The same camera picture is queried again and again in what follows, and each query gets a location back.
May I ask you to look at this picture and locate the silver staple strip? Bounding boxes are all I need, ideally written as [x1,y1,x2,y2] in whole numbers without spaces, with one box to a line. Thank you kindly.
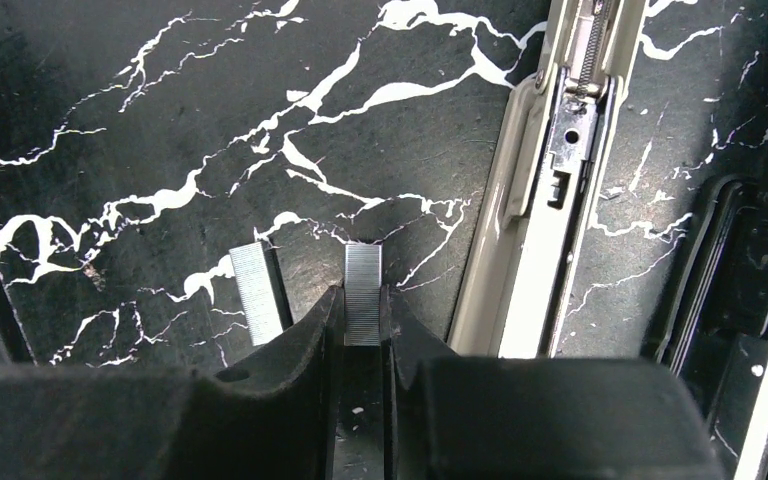
[229,241,294,347]
[343,243,382,346]

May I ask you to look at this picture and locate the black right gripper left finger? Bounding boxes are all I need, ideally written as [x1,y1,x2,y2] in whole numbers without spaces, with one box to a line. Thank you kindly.
[0,286,345,479]

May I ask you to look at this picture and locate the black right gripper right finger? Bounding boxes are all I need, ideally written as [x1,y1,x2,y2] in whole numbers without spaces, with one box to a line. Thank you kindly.
[380,287,724,479]

